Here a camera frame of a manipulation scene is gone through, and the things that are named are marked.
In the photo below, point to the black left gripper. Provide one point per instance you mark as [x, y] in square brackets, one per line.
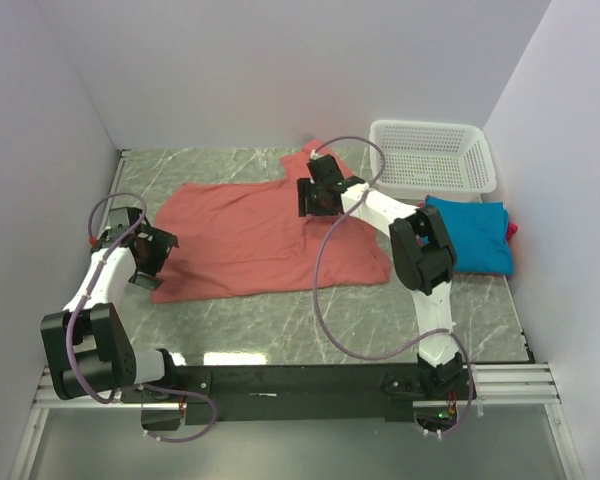
[161, 243]

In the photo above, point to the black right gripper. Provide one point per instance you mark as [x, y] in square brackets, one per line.
[306, 187]

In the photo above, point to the salmon pink t-shirt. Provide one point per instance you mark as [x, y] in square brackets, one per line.
[242, 239]

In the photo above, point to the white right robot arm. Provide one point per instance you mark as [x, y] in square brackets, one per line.
[423, 258]

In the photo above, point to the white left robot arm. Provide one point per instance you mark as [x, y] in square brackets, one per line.
[86, 346]

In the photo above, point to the white perforated plastic basket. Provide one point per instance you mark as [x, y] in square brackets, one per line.
[446, 160]

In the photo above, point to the folded blue t-shirt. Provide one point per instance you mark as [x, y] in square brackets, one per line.
[478, 232]

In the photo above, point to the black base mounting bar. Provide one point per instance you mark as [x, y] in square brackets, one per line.
[388, 391]

